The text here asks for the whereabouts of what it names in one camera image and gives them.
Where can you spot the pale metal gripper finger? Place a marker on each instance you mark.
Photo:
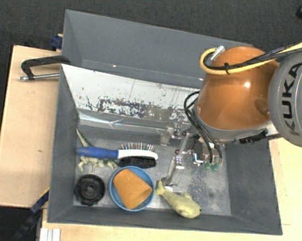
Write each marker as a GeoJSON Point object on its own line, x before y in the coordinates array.
{"type": "Point", "coordinates": [172, 172]}
{"type": "Point", "coordinates": [179, 176]}

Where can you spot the yellow-green toy fish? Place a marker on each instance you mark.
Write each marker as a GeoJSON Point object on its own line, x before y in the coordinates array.
{"type": "Point", "coordinates": [181, 204]}

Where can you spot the orange cup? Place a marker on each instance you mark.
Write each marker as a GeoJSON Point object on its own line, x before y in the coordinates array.
{"type": "Point", "coordinates": [131, 189]}

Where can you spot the blue bowl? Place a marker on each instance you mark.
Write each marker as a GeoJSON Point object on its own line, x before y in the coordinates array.
{"type": "Point", "coordinates": [115, 195]}

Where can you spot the blue and white hairbrush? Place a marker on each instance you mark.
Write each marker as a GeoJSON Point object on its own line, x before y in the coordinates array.
{"type": "Point", "coordinates": [100, 152]}

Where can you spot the green toy dinosaur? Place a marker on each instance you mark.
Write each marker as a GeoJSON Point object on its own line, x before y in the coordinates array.
{"type": "Point", "coordinates": [88, 162]}

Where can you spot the black round lid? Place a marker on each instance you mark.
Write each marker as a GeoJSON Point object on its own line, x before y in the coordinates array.
{"type": "Point", "coordinates": [89, 189]}

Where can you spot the grey metal bin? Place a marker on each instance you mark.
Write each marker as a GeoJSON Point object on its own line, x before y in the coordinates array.
{"type": "Point", "coordinates": [155, 48]}

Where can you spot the pale wood board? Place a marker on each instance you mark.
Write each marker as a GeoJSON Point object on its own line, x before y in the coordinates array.
{"type": "Point", "coordinates": [25, 128]}

